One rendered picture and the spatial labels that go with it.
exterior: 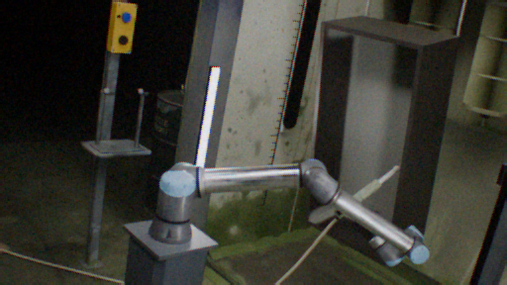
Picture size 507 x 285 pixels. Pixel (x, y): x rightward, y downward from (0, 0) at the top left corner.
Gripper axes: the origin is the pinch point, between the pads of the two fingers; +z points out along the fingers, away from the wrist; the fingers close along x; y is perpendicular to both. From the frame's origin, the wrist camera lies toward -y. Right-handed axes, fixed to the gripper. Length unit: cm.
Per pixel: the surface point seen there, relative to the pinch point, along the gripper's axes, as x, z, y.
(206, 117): -7, 88, 44
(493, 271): -48, -43, -93
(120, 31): -37, 141, 9
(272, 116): 43, 74, 61
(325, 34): 41, 75, -22
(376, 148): 57, 14, 22
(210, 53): 5, 111, 18
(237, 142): 13, 72, 66
